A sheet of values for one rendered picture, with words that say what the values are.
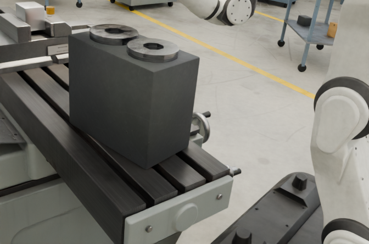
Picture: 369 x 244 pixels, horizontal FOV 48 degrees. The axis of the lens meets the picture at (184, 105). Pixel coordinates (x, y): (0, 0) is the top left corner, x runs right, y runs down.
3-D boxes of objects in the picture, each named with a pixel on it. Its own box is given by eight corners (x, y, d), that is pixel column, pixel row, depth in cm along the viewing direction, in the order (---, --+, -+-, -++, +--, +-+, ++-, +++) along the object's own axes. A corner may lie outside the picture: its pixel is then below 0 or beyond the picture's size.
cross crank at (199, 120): (195, 131, 160) (199, 104, 154) (216, 146, 152) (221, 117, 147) (161, 142, 150) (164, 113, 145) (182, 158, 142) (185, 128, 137)
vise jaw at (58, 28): (51, 23, 120) (50, 9, 119) (72, 35, 112) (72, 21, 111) (31, 25, 117) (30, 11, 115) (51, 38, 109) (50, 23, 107)
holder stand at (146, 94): (113, 106, 94) (117, 18, 85) (189, 147, 82) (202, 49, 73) (68, 123, 85) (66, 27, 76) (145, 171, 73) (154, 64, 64)
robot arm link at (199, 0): (165, -4, 110) (214, 31, 121) (182, 1, 102) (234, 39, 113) (185, -40, 110) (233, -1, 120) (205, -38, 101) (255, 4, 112)
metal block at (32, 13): (35, 23, 114) (34, 1, 111) (45, 29, 110) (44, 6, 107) (16, 25, 111) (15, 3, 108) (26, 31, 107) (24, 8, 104)
